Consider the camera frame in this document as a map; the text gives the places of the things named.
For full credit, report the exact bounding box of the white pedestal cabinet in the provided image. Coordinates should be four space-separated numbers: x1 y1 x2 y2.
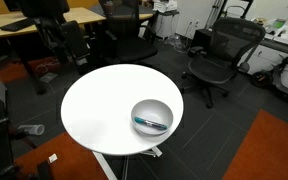
153 11 180 40

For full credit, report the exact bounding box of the black kick scooter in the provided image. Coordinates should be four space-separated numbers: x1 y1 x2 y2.
249 48 288 105

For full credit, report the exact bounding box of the light wooden desk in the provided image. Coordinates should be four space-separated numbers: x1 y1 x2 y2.
0 7 107 94

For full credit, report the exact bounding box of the teal and black pen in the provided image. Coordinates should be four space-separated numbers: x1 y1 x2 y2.
133 116 169 131

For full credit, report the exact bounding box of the black box cabinet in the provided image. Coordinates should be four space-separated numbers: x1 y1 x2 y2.
194 28 215 50

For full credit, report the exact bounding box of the black keyboard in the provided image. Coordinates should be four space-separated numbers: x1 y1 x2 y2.
0 18 37 33

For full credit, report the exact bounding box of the white round bowl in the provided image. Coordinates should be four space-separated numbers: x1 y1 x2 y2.
130 98 174 136

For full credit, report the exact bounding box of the white counter with cabinets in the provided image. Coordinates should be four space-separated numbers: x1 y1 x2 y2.
238 23 288 95

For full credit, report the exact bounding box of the black mesh office chair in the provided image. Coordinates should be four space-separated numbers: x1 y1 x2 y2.
180 17 267 109

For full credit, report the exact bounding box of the small white paper slip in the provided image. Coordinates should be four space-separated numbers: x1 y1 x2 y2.
48 153 59 164

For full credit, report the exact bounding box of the clear plastic bottle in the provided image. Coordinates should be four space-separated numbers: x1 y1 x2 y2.
18 123 46 136

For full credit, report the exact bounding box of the grey floor outlet box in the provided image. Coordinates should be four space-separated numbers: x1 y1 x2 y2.
38 72 58 84

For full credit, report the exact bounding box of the white table base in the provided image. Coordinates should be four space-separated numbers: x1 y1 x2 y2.
92 146 163 180

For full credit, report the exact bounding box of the green small item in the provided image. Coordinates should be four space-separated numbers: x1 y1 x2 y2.
273 19 287 29

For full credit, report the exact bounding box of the white printer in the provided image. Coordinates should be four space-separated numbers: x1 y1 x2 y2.
152 0 178 14

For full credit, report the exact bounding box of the metal tripod stand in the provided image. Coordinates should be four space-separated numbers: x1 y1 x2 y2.
204 0 230 30

